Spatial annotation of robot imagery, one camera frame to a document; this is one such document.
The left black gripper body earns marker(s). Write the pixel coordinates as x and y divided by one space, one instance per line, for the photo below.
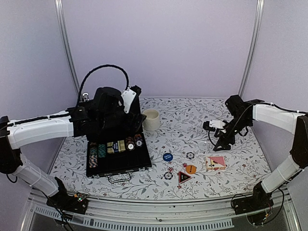
111 120

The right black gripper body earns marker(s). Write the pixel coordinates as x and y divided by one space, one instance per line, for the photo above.
239 124

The red playing card deck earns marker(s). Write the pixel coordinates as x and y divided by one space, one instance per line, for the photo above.
215 163

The triangular all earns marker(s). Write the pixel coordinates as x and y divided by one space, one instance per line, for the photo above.
183 177

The blue playing card deck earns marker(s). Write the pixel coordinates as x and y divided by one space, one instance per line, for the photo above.
115 147

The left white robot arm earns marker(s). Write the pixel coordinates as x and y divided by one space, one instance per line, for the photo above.
16 134

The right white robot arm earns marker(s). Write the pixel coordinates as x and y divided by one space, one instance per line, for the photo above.
282 134

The black poker set case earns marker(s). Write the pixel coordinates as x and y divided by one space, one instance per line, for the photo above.
118 163

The clear round dealer disc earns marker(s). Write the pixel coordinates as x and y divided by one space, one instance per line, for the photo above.
203 145

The green chip stack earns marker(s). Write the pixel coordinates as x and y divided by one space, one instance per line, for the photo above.
102 151

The blue ten poker chip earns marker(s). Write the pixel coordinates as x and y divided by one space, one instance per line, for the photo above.
190 155

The black chip stack white top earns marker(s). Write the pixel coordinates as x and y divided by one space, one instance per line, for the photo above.
130 145

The orange big blind button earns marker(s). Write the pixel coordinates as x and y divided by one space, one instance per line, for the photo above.
191 169

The blue chip stack white top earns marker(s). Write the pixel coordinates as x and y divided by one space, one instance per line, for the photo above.
138 140

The orange chip stack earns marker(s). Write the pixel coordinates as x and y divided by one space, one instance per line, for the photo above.
93 158

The floral table mat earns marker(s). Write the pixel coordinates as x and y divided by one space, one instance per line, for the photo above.
179 133

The cream ribbed cup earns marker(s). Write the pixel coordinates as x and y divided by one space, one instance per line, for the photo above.
152 121

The blue small blind button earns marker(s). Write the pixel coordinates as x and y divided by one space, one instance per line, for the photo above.
167 157

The black poker chip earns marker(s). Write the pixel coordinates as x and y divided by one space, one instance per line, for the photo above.
168 176

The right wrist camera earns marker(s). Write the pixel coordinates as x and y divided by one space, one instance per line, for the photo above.
213 125

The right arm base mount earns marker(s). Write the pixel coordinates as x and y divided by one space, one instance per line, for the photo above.
259 200

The front aluminium rail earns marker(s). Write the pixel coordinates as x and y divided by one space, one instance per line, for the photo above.
111 214

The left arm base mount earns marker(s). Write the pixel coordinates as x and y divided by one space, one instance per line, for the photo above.
62 201

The right aluminium frame post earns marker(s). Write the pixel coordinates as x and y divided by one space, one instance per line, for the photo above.
252 47

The aluminium frame post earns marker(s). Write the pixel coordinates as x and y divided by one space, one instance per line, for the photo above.
252 47
65 40

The left aluminium frame post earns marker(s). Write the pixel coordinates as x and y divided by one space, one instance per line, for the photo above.
65 40

